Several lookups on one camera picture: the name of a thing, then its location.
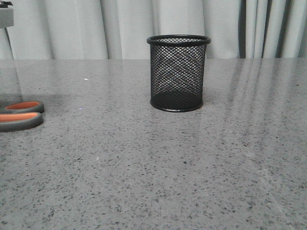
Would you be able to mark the grey and orange scissors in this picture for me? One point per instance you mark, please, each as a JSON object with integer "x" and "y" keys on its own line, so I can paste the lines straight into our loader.
{"x": 21, "y": 116}

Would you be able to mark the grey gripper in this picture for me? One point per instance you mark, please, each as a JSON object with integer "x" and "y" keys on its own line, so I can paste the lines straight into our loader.
{"x": 6, "y": 14}

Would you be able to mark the black mesh pen bucket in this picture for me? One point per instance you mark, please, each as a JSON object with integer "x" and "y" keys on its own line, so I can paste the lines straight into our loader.
{"x": 177, "y": 71}

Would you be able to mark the light grey curtain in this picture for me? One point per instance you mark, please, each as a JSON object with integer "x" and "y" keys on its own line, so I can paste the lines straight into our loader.
{"x": 118, "y": 29}

